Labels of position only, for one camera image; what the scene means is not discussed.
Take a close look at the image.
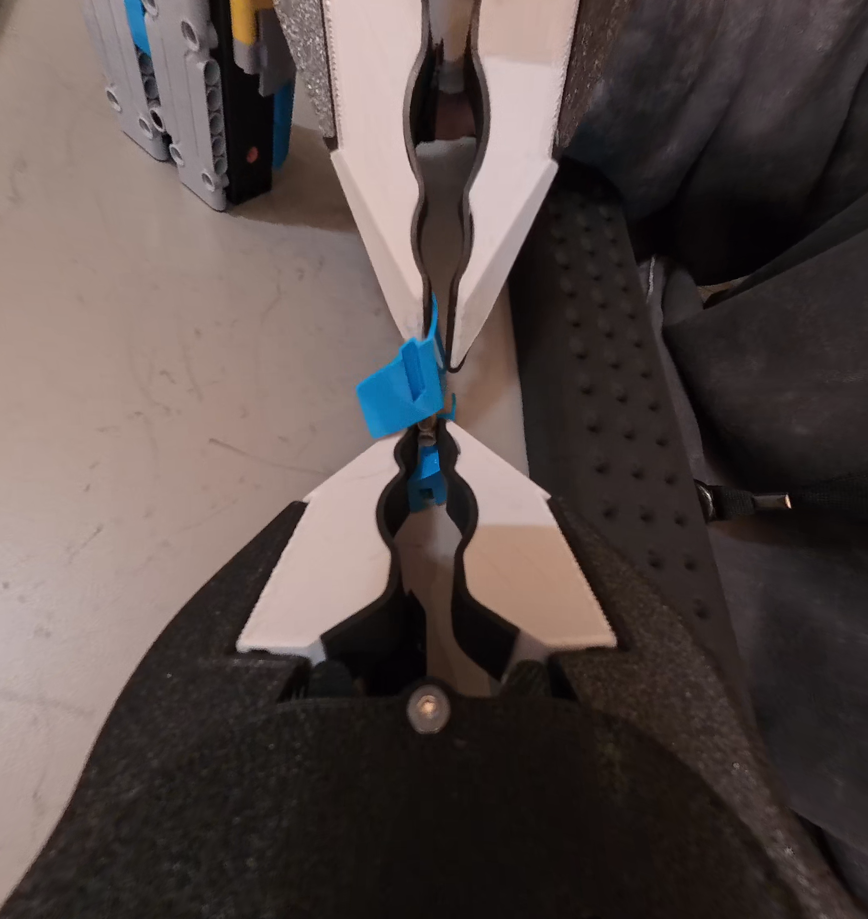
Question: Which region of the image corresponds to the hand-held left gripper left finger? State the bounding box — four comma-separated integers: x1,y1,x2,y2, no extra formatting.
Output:
235,428,428,683

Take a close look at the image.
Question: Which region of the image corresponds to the grey desk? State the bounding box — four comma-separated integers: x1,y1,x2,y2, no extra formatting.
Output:
0,0,528,919

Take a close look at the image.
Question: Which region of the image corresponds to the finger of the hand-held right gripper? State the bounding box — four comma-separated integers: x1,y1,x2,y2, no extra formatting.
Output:
445,0,580,374
325,0,435,342

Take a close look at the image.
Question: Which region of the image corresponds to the grey blue toy robot build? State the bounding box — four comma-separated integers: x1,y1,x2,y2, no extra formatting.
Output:
82,0,296,213

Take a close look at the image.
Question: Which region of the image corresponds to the blue curved panel piece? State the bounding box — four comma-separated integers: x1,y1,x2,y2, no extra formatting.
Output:
355,293,455,440
407,441,449,515

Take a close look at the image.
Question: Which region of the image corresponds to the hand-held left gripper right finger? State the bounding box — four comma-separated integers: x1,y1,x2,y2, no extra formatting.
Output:
437,422,618,694

